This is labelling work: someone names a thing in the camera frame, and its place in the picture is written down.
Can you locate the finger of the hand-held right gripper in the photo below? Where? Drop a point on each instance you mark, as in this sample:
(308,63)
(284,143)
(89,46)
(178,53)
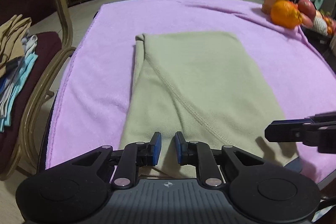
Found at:
(286,132)
(323,117)

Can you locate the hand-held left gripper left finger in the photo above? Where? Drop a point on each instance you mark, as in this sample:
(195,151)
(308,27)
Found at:
(156,148)

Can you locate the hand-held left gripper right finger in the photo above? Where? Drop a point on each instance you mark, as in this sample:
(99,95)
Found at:
(179,148)

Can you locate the beige shirt with grey trim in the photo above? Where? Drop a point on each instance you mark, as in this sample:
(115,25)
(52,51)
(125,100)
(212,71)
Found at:
(199,77)

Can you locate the stack of folded clothes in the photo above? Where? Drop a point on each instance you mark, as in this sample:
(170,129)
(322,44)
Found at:
(13,40)

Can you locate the white cup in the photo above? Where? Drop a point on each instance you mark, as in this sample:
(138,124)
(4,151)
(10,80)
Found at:
(333,43)

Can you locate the metal fruit tray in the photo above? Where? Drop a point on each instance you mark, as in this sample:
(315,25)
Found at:
(315,36)

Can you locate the white foam netted fruit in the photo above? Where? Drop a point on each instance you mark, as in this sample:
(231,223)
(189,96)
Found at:
(320,26)

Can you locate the purple fleece blanket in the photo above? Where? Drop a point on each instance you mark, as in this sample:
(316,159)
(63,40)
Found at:
(105,61)

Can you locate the large bumpy orange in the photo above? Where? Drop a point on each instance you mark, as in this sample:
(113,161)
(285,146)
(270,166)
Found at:
(284,14)

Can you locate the dark red apple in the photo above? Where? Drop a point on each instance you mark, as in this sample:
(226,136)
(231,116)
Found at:
(306,6)

